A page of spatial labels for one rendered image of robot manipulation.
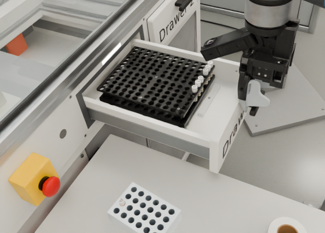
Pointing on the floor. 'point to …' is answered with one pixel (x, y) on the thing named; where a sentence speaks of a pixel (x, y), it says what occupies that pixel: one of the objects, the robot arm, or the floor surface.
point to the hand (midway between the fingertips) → (245, 99)
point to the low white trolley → (170, 195)
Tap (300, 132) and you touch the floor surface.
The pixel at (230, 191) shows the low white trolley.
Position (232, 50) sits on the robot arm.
